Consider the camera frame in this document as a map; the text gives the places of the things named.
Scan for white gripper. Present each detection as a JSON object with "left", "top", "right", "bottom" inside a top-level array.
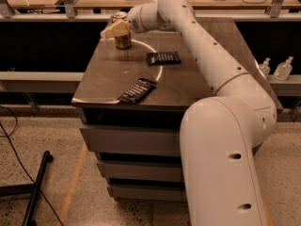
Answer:
[{"left": 101, "top": 2, "right": 165, "bottom": 39}]

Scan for orange soda can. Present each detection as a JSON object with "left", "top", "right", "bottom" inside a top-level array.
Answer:
[{"left": 112, "top": 11, "right": 132, "bottom": 49}]

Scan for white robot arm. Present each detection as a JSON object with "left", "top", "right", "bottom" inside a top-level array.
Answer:
[{"left": 101, "top": 0, "right": 277, "bottom": 226}]

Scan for black chocolate rxbar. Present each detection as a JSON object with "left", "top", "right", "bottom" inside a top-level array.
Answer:
[{"left": 119, "top": 78, "right": 157, "bottom": 105}]

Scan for blue snack bar wrapper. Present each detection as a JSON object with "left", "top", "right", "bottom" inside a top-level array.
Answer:
[{"left": 146, "top": 51, "right": 181, "bottom": 66}]

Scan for grey drawer cabinet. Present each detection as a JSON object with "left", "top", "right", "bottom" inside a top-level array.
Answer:
[{"left": 72, "top": 18, "right": 274, "bottom": 202}]

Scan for clear sanitizer bottle left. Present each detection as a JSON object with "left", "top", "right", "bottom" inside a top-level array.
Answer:
[{"left": 259, "top": 57, "right": 270, "bottom": 77}]

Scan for clear sanitizer bottle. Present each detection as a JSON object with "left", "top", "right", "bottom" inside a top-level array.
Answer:
[
  {"left": 274, "top": 56, "right": 293, "bottom": 81},
  {"left": 259, "top": 57, "right": 270, "bottom": 77}
]

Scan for clear sanitizer bottle right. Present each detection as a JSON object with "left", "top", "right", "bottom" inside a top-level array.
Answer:
[{"left": 274, "top": 56, "right": 293, "bottom": 81}]

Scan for black stand leg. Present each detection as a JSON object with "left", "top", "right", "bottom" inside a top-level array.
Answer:
[{"left": 0, "top": 151, "right": 53, "bottom": 226}]

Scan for black floor cable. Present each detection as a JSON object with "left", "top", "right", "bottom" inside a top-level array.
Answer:
[{"left": 0, "top": 105, "right": 65, "bottom": 226}]

